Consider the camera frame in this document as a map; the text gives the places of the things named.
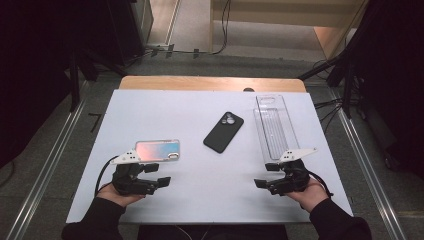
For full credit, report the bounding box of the person's right hand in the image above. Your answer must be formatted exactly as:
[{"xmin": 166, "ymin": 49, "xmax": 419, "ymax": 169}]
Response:
[{"xmin": 285, "ymin": 177, "xmax": 330, "ymax": 214}]

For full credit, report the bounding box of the person's left hand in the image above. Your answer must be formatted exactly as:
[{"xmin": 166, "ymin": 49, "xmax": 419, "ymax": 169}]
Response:
[{"xmin": 96, "ymin": 182, "xmax": 146, "ymax": 209}]

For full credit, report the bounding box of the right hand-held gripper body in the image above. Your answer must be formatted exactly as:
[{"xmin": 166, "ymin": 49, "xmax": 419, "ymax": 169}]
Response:
[{"xmin": 266, "ymin": 147, "xmax": 319, "ymax": 197}]

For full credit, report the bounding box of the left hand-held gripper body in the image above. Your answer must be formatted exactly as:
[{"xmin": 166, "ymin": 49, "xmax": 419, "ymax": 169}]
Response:
[{"xmin": 110, "ymin": 149, "xmax": 160, "ymax": 197}]

